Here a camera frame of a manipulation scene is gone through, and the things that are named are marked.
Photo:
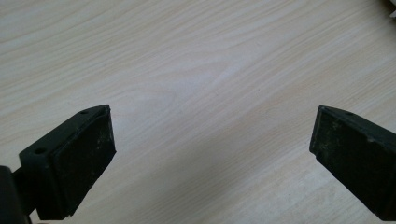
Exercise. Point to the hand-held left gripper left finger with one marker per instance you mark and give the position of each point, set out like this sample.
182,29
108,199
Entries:
74,165

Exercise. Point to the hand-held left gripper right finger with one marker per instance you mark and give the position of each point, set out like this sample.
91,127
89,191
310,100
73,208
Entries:
358,155

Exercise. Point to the white crumpled object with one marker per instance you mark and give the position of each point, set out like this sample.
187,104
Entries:
392,7

